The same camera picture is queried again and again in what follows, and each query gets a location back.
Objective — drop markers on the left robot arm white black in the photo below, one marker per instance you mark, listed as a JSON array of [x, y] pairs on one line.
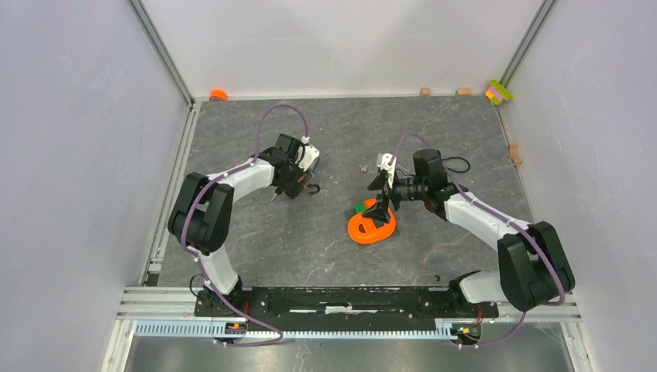
[[201, 217]]

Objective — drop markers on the black cable loop lock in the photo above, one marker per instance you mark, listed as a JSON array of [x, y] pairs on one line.
[[463, 165]]

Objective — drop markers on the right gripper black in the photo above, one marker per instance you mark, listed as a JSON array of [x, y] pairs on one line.
[[381, 210]]

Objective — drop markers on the orange black padlock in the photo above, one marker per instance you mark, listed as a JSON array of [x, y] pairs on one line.
[[308, 187]]

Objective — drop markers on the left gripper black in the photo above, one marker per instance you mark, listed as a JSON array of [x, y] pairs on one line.
[[293, 188]]

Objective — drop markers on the green toy brick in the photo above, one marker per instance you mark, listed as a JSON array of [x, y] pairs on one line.
[[360, 208]]

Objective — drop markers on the orange cap at wall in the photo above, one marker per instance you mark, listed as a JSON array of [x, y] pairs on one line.
[[217, 95]]

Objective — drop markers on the green pink brick stack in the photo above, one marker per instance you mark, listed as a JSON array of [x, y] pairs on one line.
[[497, 93]]

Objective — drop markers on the white toothed cable duct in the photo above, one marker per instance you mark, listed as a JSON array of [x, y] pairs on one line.
[[221, 330]]

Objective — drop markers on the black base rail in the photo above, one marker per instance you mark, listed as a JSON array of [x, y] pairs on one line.
[[345, 308]]

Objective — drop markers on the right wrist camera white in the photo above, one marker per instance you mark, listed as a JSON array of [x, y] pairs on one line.
[[386, 161]]

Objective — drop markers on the wooden arch piece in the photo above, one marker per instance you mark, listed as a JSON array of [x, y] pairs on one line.
[[513, 150]]

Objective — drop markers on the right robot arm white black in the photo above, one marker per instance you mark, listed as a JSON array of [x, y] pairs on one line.
[[532, 268]]

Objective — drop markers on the orange ring toy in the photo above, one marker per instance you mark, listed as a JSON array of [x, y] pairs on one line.
[[366, 231]]

